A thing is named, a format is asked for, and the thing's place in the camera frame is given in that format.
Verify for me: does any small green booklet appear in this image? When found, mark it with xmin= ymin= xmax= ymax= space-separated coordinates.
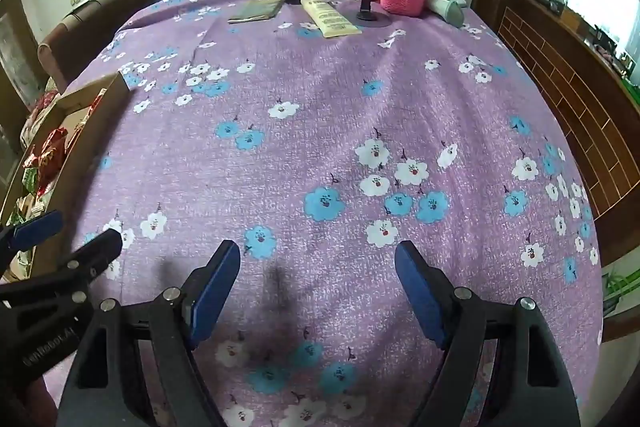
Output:
xmin=228 ymin=0 xmax=284 ymax=24

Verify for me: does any red snack packet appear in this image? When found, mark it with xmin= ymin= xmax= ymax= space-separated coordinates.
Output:
xmin=22 ymin=127 xmax=68 ymax=198

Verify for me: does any brown armchair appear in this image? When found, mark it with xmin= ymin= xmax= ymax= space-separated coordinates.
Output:
xmin=37 ymin=0 xmax=152 ymax=93

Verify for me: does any brown cardboard tray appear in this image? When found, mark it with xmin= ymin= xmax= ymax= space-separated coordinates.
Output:
xmin=1 ymin=72 xmax=131 ymax=282

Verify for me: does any cream lotion tube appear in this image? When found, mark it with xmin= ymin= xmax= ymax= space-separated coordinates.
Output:
xmin=300 ymin=0 xmax=361 ymax=39

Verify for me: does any purple floral tablecloth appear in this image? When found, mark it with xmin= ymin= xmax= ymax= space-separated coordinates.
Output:
xmin=74 ymin=0 xmax=602 ymax=426

